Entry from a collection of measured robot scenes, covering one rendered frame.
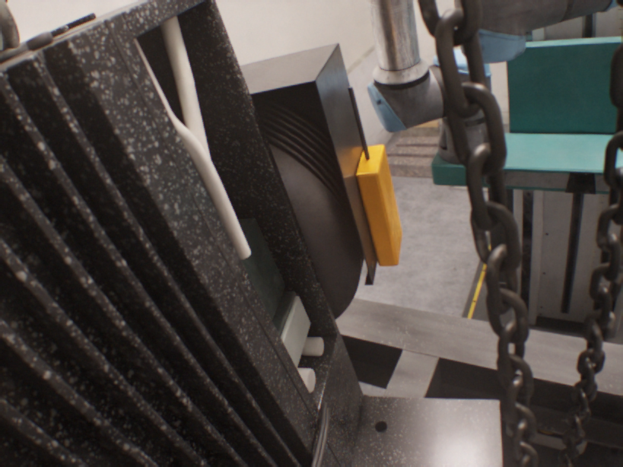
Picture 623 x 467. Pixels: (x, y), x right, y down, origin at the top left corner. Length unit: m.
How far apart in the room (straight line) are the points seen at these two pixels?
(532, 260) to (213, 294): 1.19
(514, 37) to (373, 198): 0.25
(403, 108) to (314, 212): 0.42
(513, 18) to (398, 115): 0.46
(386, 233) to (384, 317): 0.70
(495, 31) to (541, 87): 0.59
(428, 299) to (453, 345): 1.02
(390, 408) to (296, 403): 0.32
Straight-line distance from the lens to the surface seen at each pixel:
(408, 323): 1.25
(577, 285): 1.57
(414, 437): 0.80
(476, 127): 1.02
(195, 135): 0.42
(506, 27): 0.52
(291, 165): 0.54
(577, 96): 1.11
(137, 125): 0.32
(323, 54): 0.54
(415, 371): 1.16
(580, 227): 1.41
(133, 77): 0.33
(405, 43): 0.89
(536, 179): 1.03
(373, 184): 0.55
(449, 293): 2.21
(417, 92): 0.92
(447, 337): 1.21
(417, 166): 3.02
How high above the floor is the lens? 1.62
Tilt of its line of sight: 36 degrees down
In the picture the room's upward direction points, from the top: 20 degrees counter-clockwise
